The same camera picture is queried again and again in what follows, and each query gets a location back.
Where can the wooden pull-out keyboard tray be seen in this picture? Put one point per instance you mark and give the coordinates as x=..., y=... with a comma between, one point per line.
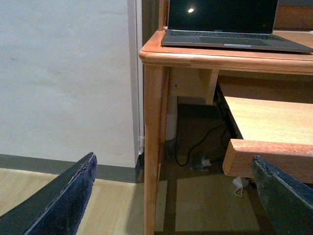
x=273, y=122

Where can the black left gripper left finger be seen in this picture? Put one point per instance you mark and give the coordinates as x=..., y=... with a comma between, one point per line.
x=57, y=208

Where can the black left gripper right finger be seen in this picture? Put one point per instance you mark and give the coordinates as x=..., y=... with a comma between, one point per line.
x=287, y=201

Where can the white power adapter on floor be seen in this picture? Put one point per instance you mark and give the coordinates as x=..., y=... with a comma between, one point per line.
x=205, y=162

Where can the wooden desk with hutch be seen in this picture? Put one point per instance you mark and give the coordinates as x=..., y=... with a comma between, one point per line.
x=195, y=71

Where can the grey open laptop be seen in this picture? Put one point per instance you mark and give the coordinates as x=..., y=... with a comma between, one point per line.
x=234, y=24

